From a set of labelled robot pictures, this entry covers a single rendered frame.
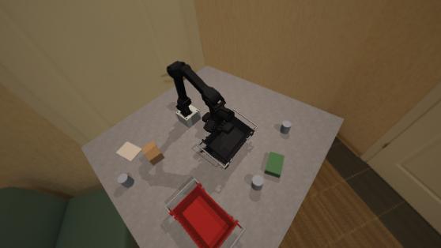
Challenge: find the grey cylinder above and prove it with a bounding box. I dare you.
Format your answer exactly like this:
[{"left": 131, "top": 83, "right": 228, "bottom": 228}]
[
  {"left": 281, "top": 121, "right": 291, "bottom": 134},
  {"left": 118, "top": 174, "right": 134, "bottom": 188},
  {"left": 251, "top": 175, "right": 264, "bottom": 190}
]

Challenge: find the brown cardboard box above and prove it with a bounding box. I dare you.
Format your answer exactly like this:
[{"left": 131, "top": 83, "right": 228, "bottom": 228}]
[{"left": 142, "top": 141, "right": 164, "bottom": 166}]

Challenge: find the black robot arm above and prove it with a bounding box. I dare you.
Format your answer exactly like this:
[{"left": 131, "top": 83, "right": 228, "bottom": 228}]
[{"left": 167, "top": 61, "right": 235, "bottom": 133}]

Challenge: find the green flat box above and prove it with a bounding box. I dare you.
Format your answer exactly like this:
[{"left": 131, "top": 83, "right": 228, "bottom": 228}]
[{"left": 265, "top": 152, "right": 285, "bottom": 178}]

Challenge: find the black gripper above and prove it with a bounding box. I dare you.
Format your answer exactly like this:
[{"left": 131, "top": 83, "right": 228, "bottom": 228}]
[{"left": 202, "top": 112, "right": 235, "bottom": 134}]

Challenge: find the beige flat panel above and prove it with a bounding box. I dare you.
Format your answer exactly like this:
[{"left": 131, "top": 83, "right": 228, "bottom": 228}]
[{"left": 116, "top": 142, "right": 142, "bottom": 161}]

